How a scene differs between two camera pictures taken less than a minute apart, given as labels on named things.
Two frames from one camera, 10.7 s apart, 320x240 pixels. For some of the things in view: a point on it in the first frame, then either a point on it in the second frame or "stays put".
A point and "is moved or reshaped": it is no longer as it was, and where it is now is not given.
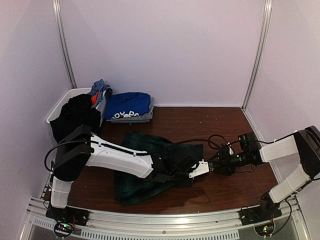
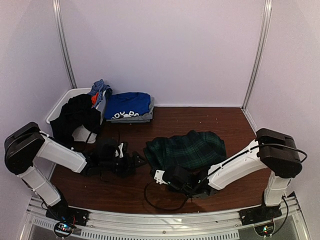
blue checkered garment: [98, 87] stays put
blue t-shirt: [126, 104] stays put
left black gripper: [188, 183] → [129, 167]
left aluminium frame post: [56, 8] stays put
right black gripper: [228, 169] → [188, 170]
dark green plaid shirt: [130, 189] is moved or reshaped
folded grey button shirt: [141, 118] stays put
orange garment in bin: [94, 98] stays put
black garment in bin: [78, 111] stays put
